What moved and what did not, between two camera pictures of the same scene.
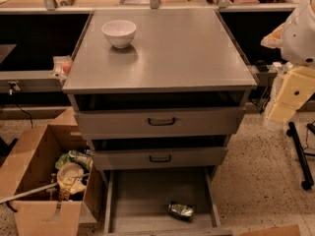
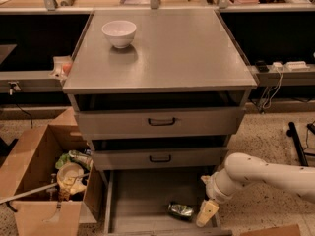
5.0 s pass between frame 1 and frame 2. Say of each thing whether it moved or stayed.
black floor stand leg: stayed
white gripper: moved
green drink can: stayed
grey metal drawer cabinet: stayed
